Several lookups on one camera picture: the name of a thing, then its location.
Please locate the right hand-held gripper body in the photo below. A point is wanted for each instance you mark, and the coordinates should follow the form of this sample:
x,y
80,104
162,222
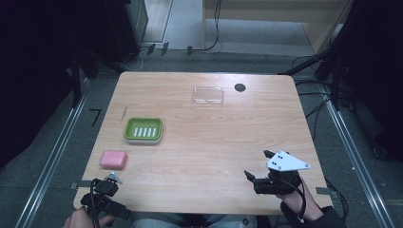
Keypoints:
x,y
280,183

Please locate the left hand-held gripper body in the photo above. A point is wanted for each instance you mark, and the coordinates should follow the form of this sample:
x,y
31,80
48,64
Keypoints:
x,y
106,204

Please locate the person's right hand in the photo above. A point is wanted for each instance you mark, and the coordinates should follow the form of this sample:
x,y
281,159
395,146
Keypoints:
x,y
301,204

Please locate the person's left hand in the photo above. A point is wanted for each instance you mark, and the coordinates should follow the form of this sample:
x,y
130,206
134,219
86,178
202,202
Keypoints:
x,y
77,220

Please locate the grey tape strip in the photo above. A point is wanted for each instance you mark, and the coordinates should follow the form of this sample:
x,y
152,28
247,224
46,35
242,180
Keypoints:
x,y
323,190
80,184

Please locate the pink soap bar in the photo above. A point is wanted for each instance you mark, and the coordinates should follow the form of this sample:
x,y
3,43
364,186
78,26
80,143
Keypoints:
x,y
113,159

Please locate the black round table grommet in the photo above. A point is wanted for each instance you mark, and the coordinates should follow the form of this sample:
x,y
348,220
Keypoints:
x,y
240,87

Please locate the green soap dish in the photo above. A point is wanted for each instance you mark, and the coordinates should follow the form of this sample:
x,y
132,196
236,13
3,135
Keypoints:
x,y
144,131

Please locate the clear plastic container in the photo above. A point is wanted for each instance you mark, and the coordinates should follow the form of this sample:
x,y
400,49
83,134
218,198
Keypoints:
x,y
208,95

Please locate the black metal stand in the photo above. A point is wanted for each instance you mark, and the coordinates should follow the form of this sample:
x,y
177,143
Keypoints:
x,y
76,79
334,72

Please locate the light wooden furniture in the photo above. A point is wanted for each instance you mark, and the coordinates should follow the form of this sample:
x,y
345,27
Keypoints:
x,y
320,34

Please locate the black cabinet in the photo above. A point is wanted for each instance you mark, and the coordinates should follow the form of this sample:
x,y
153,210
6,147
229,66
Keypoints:
x,y
126,28

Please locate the metal floor rail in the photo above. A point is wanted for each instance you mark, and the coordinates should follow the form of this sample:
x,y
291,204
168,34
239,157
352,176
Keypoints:
x,y
358,161
50,161

